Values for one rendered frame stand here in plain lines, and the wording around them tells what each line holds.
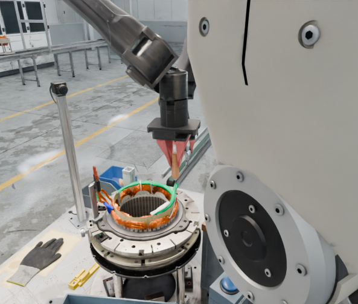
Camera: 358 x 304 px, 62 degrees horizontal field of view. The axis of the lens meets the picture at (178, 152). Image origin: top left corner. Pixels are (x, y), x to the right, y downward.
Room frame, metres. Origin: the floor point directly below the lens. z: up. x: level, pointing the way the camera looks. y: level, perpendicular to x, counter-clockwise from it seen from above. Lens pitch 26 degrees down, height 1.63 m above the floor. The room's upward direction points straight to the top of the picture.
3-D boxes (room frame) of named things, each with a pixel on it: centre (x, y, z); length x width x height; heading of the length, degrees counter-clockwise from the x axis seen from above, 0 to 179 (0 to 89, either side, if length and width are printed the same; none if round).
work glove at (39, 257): (0.84, 0.52, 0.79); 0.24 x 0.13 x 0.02; 158
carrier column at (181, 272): (0.63, -0.01, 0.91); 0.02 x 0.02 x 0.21
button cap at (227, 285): (0.51, -0.12, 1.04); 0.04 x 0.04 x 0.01
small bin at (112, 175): (1.36, 0.32, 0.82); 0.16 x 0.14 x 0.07; 69
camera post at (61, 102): (1.07, 0.43, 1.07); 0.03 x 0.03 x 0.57; 43
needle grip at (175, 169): (0.58, 0.01, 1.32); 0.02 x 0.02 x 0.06
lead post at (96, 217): (0.67, 0.23, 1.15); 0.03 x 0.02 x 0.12; 144
